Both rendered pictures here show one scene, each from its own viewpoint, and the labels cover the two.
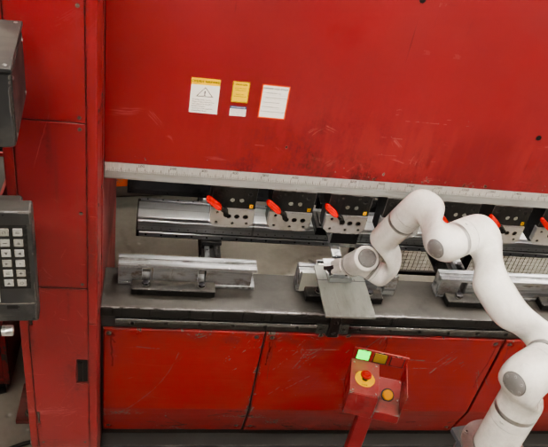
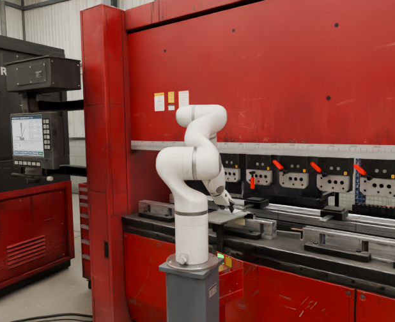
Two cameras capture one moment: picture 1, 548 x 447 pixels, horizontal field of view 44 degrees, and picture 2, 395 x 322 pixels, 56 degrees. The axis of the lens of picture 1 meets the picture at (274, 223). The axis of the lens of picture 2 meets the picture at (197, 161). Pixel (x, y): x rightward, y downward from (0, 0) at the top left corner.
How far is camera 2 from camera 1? 2.16 m
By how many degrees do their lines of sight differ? 56
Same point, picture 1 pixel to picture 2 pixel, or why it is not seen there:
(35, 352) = (92, 232)
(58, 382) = (98, 255)
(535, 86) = (310, 61)
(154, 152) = (146, 133)
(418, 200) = not seen: hidden behind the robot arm
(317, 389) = not seen: hidden behind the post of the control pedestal
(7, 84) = (48, 61)
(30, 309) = (50, 162)
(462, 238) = (188, 107)
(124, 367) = (131, 262)
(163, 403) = (148, 298)
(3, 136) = (48, 82)
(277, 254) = not seen: hidden behind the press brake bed
